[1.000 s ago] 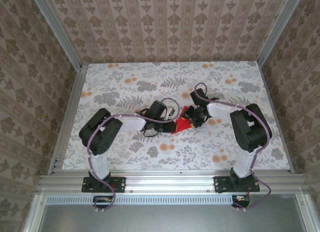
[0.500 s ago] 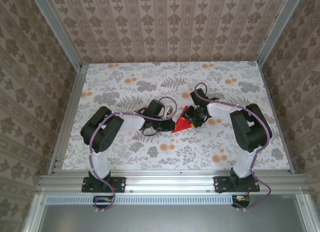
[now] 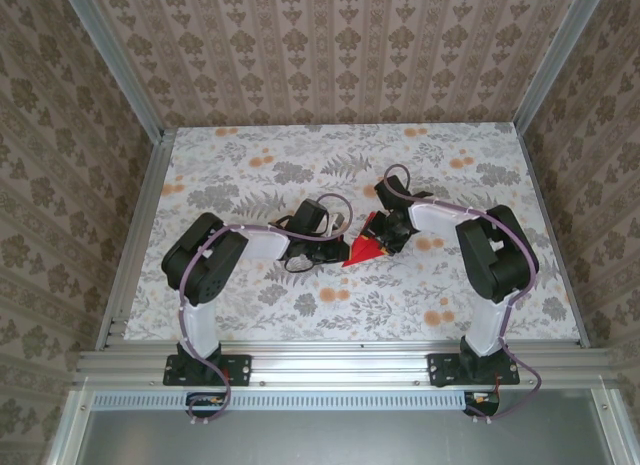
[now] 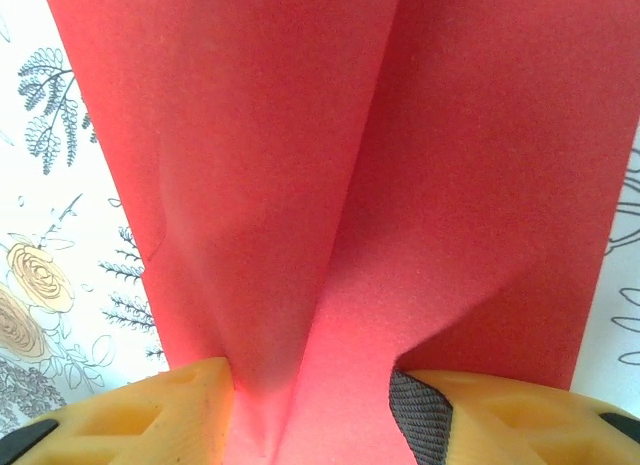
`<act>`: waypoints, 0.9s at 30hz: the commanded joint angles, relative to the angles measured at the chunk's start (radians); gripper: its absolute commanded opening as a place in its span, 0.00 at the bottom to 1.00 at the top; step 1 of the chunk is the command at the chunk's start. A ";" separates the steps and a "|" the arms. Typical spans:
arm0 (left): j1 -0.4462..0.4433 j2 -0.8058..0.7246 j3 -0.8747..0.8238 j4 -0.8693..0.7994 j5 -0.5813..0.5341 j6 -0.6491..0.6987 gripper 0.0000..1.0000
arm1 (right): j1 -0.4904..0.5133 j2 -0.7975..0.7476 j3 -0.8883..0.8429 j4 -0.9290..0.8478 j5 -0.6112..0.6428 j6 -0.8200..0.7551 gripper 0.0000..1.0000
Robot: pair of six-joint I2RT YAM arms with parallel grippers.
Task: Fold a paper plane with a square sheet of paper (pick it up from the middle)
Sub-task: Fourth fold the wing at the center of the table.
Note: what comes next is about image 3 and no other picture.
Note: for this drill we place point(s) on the red paper sheet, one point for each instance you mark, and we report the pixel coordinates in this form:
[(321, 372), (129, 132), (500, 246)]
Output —
[(362, 252)]

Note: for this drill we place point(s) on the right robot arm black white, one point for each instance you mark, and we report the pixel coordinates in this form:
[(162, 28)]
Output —
[(495, 265)]

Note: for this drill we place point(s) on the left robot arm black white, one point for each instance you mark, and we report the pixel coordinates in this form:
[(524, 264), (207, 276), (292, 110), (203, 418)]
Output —
[(210, 280)]

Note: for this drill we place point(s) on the grey metal sheet panel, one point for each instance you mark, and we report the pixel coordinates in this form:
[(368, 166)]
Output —
[(340, 440)]

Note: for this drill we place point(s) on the floral table cover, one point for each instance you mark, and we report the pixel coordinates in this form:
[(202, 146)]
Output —
[(300, 315)]

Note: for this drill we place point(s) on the aluminium front rail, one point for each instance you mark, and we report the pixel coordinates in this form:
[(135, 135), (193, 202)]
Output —
[(340, 365)]

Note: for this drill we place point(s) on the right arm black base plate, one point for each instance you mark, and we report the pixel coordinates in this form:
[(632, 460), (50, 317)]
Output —
[(442, 370)]

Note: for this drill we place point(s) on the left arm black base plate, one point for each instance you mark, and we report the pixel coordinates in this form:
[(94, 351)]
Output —
[(240, 370)]

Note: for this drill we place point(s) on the aluminium side rail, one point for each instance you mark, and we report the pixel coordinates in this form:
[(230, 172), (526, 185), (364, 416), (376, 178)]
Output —
[(142, 225), (551, 235)]

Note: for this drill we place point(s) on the aluminium upright post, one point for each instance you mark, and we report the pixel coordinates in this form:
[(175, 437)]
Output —
[(550, 60), (119, 60)]

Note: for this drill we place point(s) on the aluminium lower frame rail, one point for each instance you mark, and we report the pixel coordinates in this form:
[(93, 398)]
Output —
[(612, 430), (70, 430)]

